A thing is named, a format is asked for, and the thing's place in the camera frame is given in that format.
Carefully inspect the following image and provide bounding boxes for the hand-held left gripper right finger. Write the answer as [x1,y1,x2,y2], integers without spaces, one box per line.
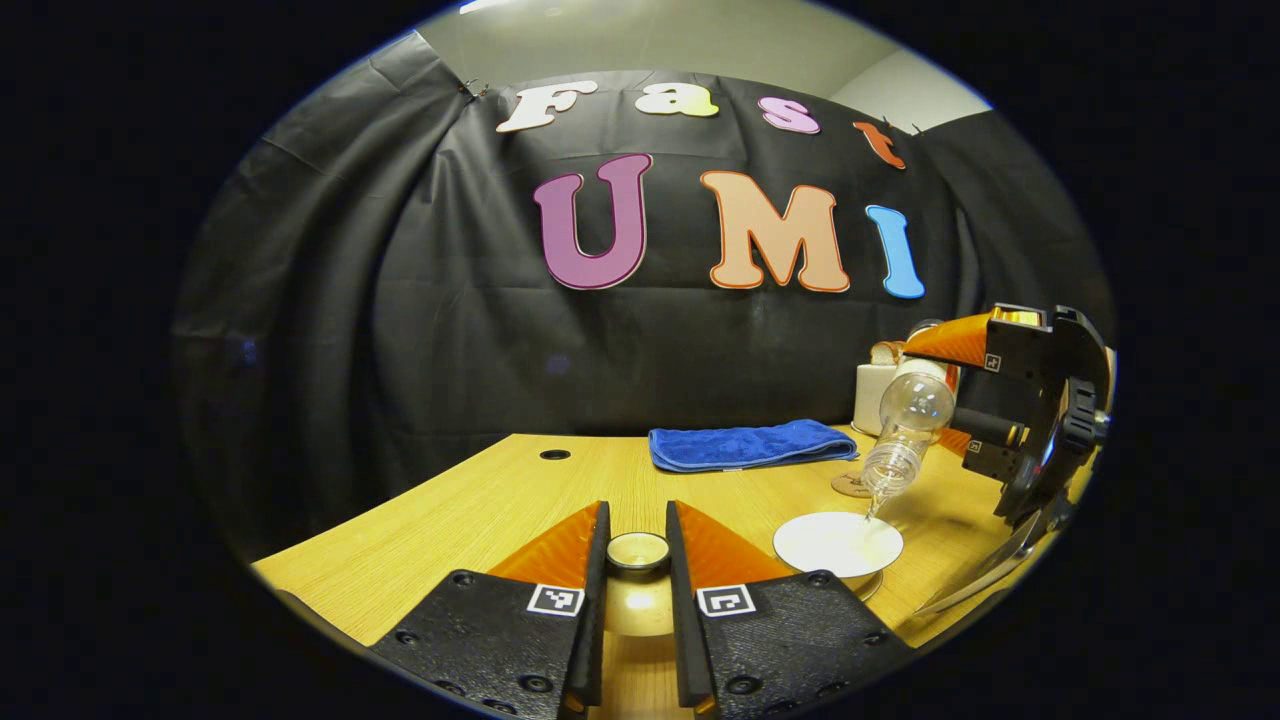
[665,500,917,720]

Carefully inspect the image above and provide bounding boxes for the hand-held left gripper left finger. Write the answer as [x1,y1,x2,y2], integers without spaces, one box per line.
[368,500,613,720]

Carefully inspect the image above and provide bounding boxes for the clear plastic water bottle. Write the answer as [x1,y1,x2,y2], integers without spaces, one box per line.
[859,357,957,522]

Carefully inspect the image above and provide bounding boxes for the cream ceramic teacup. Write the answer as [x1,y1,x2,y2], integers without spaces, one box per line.
[771,511,906,593]

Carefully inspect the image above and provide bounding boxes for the white toaster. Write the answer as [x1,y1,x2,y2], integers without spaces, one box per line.
[851,360,903,439]

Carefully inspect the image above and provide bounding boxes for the blue folded towel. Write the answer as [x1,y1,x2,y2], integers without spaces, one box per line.
[647,418,860,475]

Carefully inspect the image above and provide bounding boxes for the black backdrop cloth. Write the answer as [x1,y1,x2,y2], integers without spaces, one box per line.
[168,30,1116,561]

